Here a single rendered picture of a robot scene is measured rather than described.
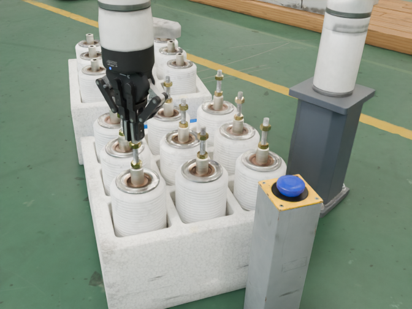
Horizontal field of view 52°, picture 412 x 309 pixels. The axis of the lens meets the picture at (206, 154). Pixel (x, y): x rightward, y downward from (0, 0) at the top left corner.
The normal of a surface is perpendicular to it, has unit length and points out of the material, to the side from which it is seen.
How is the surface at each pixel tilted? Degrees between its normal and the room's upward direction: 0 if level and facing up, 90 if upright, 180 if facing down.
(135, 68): 90
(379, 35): 90
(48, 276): 0
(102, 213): 0
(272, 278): 90
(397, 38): 90
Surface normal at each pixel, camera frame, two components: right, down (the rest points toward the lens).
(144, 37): 0.78, 0.36
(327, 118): -0.68, 0.37
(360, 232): 0.03, -0.85
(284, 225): 0.32, 0.51
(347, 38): -0.12, 0.52
